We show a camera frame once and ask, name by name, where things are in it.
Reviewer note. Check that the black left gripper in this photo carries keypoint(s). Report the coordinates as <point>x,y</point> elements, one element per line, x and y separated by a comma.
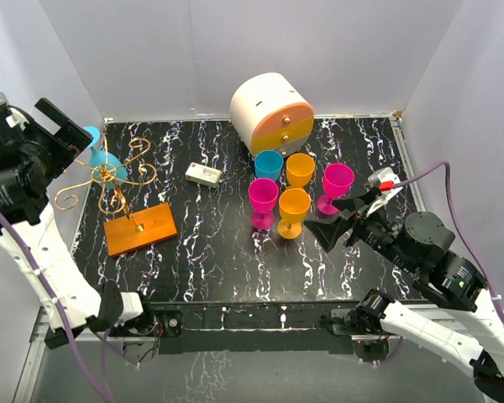
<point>70,141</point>

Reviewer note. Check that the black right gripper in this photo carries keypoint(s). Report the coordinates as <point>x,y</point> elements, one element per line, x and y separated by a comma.
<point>326,232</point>

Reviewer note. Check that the pink wine glass front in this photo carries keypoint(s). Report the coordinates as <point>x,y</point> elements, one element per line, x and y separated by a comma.
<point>337,180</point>

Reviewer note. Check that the pink wine glass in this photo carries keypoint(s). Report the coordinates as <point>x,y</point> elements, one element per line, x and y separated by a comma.
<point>263,195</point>
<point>337,180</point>

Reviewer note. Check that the blue wine glass back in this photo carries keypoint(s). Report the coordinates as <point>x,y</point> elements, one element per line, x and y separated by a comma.
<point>100,156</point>

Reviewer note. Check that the blue wine glass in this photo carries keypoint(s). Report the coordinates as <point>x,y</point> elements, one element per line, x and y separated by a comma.
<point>268,164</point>
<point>100,156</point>

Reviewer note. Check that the yellow wine glass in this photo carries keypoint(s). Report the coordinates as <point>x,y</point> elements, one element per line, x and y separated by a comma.
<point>294,204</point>
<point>300,168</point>

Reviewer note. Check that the blue wine glass front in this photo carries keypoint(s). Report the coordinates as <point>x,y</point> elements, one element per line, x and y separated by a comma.
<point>268,164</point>

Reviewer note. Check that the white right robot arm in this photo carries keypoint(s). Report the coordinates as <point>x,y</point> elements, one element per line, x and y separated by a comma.
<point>464,328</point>

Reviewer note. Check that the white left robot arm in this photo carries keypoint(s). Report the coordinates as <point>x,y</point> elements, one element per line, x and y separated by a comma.
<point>71,303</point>

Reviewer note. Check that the orange wooden rack base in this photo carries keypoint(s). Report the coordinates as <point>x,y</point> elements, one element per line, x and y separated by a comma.
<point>141,229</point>

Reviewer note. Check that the small white cardboard box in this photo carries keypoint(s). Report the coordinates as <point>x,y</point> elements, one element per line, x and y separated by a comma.
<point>203,175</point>

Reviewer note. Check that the white round drawer cabinet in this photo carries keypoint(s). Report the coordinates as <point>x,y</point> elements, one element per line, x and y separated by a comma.
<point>269,113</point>

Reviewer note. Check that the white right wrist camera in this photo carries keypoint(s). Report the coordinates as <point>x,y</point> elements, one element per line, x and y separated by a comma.
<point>383,181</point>

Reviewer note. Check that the gold wire glass rack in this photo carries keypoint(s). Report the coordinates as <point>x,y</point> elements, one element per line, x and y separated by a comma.
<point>112,199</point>

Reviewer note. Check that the black front mounting rail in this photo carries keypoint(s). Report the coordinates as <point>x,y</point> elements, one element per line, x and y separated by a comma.
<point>258,326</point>

